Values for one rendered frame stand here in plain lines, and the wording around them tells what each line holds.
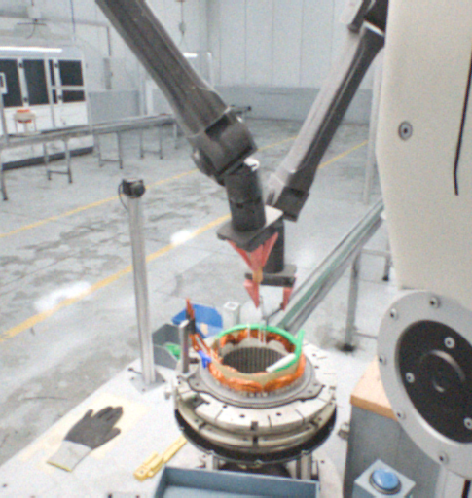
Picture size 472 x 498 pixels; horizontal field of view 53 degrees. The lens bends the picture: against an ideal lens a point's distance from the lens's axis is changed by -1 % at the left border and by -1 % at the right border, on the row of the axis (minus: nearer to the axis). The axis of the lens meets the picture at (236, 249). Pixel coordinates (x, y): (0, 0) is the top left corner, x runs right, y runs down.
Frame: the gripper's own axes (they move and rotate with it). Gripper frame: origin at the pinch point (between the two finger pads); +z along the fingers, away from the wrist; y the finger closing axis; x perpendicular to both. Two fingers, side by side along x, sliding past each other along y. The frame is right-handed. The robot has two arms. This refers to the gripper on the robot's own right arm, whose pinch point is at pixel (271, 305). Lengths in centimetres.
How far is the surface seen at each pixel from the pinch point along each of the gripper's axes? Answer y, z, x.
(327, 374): -13.6, 7.4, 11.8
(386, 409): -25.2, 11.1, 15.0
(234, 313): 6.8, -0.6, 5.8
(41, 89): 569, 0, -705
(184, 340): 12.7, -1.8, 19.6
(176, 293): 119, 123, -220
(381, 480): -24.2, 11.9, 31.0
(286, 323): 7, 43, -64
